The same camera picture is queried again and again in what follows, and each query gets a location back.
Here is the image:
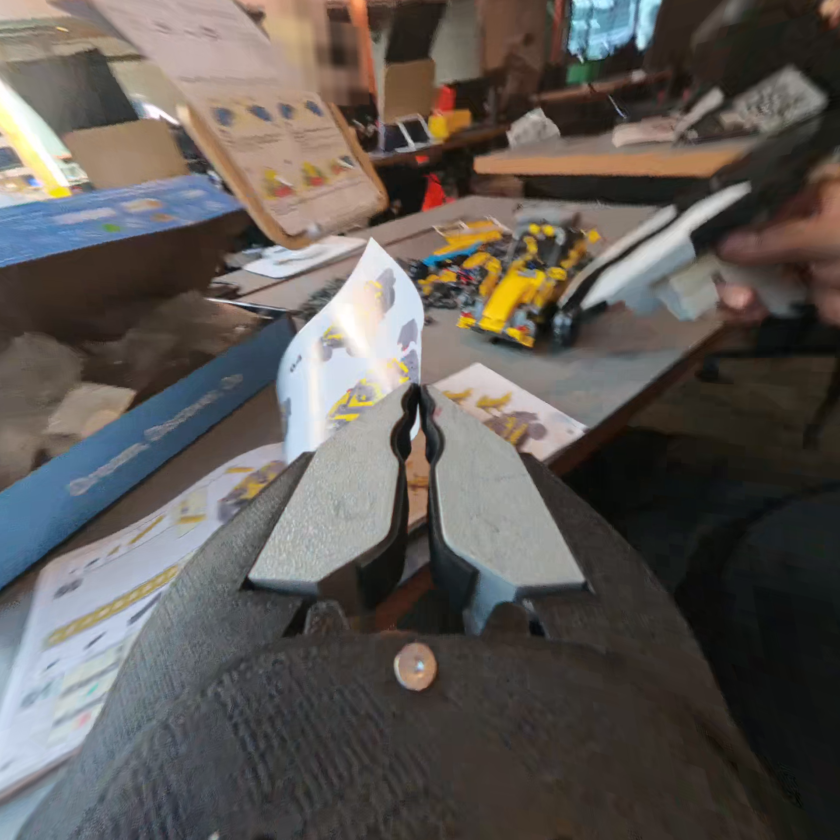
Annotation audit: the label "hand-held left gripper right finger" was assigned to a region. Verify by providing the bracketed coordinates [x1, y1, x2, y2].
[420, 385, 588, 631]

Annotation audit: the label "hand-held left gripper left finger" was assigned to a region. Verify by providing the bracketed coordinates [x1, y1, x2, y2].
[247, 381, 418, 611]

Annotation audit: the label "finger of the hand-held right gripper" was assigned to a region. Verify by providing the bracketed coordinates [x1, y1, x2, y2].
[558, 210, 693, 316]
[575, 182, 756, 345]

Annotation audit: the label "toy brick instruction booklet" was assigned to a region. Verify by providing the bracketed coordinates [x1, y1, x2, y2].
[0, 239, 588, 798]

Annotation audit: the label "grey desk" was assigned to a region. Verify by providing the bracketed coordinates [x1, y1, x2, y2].
[0, 195, 739, 657]

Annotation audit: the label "person's right hand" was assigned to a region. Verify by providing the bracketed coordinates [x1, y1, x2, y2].
[713, 178, 840, 329]

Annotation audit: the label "wooden background table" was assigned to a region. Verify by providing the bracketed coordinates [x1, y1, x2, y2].
[473, 132, 778, 186]

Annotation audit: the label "yellow toy brick vehicle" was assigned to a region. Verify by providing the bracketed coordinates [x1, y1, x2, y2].
[414, 217, 607, 353]

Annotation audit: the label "blue cardboard box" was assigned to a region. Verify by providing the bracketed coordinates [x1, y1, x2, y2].
[0, 175, 298, 594]

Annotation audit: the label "crumpled clear plastic bags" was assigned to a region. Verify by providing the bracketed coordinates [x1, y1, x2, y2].
[0, 296, 266, 496]

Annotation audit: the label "clipboard with instruction sheet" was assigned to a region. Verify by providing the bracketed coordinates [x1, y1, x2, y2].
[92, 0, 392, 250]

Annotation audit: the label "brown cardboard box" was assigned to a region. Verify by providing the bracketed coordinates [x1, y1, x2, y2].
[66, 119, 193, 193]

